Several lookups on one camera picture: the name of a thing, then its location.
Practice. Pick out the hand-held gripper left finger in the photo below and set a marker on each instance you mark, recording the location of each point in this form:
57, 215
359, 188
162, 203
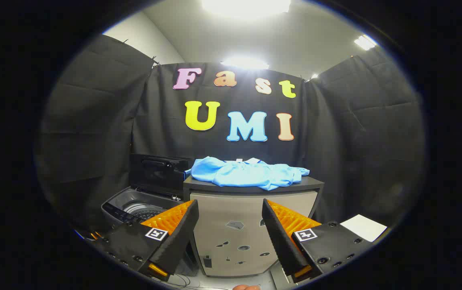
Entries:
178, 237

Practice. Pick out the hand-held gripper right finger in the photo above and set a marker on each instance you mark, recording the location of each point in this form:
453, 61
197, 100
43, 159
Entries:
281, 237

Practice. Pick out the light blue polo shirt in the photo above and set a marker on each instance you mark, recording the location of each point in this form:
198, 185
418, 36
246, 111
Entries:
247, 173

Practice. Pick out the grey cabinet with black top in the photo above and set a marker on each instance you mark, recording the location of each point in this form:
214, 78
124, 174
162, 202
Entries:
230, 209

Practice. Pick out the white paper sheet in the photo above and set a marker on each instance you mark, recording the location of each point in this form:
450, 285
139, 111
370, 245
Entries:
363, 227

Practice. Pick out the black backdrop cloth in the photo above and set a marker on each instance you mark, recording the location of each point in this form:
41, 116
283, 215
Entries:
166, 133

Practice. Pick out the ceiling light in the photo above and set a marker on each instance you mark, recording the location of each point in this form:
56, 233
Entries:
364, 42
247, 6

